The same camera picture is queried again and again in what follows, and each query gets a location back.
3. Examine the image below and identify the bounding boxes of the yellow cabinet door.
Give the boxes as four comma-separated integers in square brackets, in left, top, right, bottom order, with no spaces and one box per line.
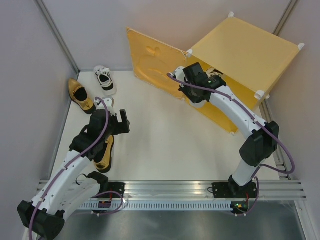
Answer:
[126,27,187,99]

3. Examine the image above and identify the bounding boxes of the white black sneaker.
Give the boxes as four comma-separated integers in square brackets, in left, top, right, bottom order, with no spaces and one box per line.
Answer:
[206,67,224,79]
[93,65,117,96]

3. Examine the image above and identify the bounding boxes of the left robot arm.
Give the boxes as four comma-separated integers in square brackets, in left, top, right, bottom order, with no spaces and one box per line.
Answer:
[17,109,130,240]

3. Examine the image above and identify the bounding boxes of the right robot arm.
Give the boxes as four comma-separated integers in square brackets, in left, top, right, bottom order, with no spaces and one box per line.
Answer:
[173,62,280,198]

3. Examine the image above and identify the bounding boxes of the near gold loafer shoe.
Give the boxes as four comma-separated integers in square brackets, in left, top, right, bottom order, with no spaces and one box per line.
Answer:
[93,135,115,174]

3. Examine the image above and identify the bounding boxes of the gold loafer shoe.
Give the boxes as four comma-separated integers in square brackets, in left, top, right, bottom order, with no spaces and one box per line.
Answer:
[93,135,115,174]
[68,78,96,115]

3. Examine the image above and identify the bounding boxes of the far gold loafer shoe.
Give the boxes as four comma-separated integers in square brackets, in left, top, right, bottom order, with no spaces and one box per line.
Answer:
[68,78,96,115]

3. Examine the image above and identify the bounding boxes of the yellow plastic shoe cabinet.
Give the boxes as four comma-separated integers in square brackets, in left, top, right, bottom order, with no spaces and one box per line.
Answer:
[181,11,306,137]

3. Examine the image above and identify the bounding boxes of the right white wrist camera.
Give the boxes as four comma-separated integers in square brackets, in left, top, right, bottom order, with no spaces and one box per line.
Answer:
[167,66,186,82]

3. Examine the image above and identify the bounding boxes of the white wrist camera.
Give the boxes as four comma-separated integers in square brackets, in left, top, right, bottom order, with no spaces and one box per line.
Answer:
[93,96,116,116]
[167,66,186,82]

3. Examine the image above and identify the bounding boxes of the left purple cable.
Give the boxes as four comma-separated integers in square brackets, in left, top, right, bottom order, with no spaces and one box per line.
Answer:
[28,96,111,240]

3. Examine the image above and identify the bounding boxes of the purple cable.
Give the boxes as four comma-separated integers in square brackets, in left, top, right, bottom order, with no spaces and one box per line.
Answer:
[28,96,111,240]
[166,72,296,216]

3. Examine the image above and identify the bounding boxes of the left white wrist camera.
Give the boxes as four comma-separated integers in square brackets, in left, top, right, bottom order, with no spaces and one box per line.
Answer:
[93,96,116,116]

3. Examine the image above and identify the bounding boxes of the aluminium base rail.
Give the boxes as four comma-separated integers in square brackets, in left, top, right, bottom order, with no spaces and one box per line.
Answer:
[34,179,307,203]

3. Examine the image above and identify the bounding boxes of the white slotted cable duct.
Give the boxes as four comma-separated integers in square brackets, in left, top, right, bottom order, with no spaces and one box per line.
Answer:
[78,200,232,211]

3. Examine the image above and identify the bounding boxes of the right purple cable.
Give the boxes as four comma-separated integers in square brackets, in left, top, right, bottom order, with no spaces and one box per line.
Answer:
[166,72,296,216]

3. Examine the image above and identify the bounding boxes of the right aluminium corner post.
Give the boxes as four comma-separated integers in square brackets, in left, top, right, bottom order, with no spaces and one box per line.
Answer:
[272,0,300,36]

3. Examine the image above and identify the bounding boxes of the aluminium corner post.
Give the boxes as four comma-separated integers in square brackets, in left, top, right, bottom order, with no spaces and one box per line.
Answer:
[272,0,300,36]
[34,0,81,76]

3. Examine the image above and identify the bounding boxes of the left aluminium corner post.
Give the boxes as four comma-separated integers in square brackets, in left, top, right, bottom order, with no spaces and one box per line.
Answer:
[34,0,81,76]

